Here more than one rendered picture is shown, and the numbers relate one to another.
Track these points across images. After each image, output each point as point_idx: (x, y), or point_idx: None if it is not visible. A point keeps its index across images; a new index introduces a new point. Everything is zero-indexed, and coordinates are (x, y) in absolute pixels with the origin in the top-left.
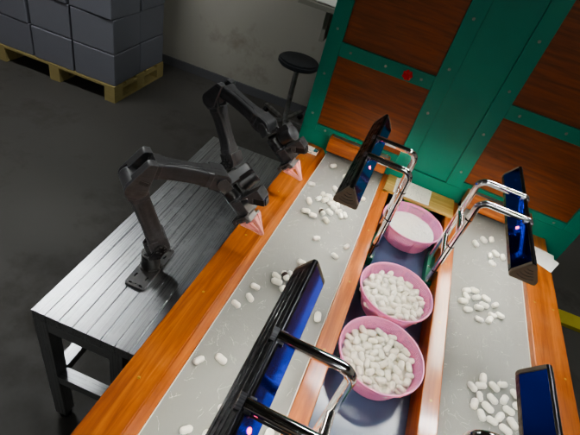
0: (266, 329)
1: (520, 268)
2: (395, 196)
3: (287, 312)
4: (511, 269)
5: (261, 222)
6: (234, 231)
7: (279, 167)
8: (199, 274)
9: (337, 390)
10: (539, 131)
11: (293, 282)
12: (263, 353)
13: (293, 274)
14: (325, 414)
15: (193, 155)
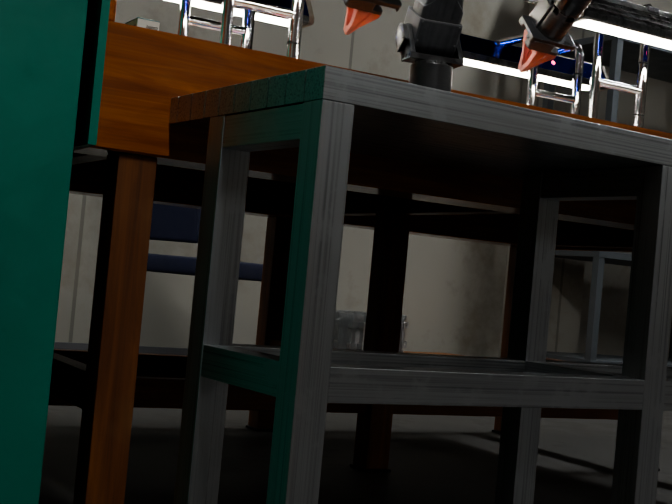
0: (648, 20)
1: (312, 9)
2: (271, 5)
3: (630, 2)
4: (312, 16)
5: (522, 47)
6: (535, 106)
7: (397, 1)
8: (634, 126)
9: (601, 50)
10: None
11: (601, 4)
12: (666, 14)
13: (590, 8)
14: (604, 80)
15: (469, 96)
